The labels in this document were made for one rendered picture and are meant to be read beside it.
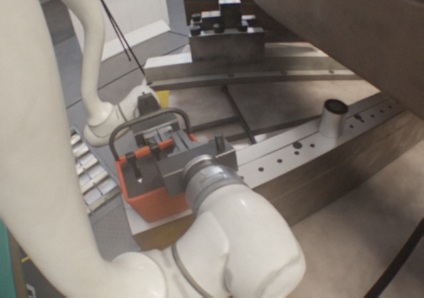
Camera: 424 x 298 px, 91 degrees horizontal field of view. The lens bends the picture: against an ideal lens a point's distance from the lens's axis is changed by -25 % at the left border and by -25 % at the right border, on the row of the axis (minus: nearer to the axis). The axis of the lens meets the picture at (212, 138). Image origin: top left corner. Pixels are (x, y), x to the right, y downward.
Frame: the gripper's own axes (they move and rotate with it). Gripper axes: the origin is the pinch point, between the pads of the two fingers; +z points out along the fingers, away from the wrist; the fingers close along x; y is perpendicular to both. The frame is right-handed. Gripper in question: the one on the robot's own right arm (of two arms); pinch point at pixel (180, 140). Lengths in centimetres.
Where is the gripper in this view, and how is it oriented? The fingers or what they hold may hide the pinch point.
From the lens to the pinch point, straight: 56.9
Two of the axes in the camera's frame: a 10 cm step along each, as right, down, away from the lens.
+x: -9.1, 3.3, -2.4
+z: -3.7, -4.2, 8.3
